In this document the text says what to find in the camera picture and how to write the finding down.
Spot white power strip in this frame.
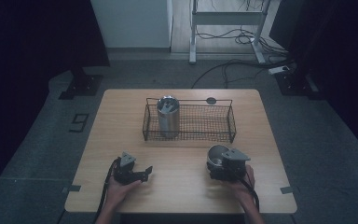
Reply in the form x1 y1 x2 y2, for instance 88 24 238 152
268 64 291 76

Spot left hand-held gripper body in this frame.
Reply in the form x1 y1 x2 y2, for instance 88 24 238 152
113 151 144 185

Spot tall steel cup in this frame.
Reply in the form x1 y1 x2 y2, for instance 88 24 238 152
156 95 181 139

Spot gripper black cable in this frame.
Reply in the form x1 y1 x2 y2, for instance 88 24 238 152
234 164 261 213
93 157 122 224

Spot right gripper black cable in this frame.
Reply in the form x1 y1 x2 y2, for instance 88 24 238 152
234 164 261 213

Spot black stand base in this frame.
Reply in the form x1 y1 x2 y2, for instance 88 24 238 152
58 66 104 101
274 69 321 97

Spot white metal desk frame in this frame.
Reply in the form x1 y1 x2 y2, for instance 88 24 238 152
188 0 273 65

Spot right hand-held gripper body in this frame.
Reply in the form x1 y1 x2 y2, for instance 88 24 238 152
208 147 252 182

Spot white cabinet panel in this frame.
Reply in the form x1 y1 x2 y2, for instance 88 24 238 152
89 0 173 49

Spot person's right hand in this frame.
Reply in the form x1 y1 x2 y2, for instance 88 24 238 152
223 164 256 204

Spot person's left hand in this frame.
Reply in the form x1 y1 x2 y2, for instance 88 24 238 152
105 178 143 209

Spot black wire mesh basket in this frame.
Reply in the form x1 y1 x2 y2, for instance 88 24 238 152
142 97 238 144

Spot short steel cup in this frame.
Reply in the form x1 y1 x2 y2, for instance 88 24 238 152
206 144 231 171

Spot black floor cables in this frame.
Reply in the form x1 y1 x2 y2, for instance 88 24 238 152
191 0 296 90

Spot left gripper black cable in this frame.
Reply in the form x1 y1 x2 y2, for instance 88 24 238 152
93 157 122 224

